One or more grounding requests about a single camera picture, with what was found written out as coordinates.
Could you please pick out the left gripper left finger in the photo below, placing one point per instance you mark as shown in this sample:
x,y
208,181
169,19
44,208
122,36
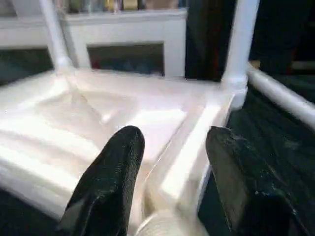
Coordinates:
x,y
106,187

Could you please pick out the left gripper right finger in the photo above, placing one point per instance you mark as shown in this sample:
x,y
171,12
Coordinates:
x,y
251,191

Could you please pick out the white plastic table top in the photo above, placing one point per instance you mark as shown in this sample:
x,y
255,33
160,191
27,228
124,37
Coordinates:
x,y
123,123

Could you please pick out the black mat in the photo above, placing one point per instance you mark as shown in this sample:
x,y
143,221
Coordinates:
x,y
275,132

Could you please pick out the white glass-door cabinet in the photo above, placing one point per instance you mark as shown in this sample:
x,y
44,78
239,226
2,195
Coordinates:
x,y
123,29

